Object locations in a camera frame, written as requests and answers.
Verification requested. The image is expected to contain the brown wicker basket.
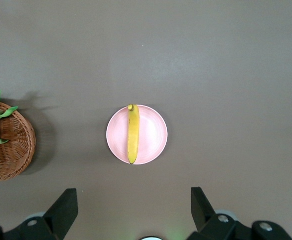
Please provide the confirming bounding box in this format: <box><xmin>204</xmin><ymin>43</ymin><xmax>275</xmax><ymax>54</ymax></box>
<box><xmin>0</xmin><ymin>101</ymin><xmax>36</xmax><ymax>181</ymax></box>

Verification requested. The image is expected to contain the pink round plate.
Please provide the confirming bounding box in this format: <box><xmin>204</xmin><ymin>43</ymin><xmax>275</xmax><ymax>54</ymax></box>
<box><xmin>106</xmin><ymin>104</ymin><xmax>168</xmax><ymax>165</ymax></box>

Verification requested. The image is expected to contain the brown table cover mat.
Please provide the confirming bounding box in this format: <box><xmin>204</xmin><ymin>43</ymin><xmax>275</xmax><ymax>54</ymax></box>
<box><xmin>0</xmin><ymin>0</ymin><xmax>292</xmax><ymax>240</ymax></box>

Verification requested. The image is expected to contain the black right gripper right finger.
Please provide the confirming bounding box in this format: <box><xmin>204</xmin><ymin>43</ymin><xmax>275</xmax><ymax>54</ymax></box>
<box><xmin>187</xmin><ymin>186</ymin><xmax>239</xmax><ymax>240</ymax></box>

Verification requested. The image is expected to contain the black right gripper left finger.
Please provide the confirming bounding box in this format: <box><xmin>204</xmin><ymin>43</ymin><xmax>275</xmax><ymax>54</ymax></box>
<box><xmin>20</xmin><ymin>187</ymin><xmax>79</xmax><ymax>240</ymax></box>

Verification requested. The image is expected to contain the yellow banana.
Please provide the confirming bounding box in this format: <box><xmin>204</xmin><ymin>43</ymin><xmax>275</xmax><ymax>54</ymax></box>
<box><xmin>127</xmin><ymin>103</ymin><xmax>140</xmax><ymax>165</ymax></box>

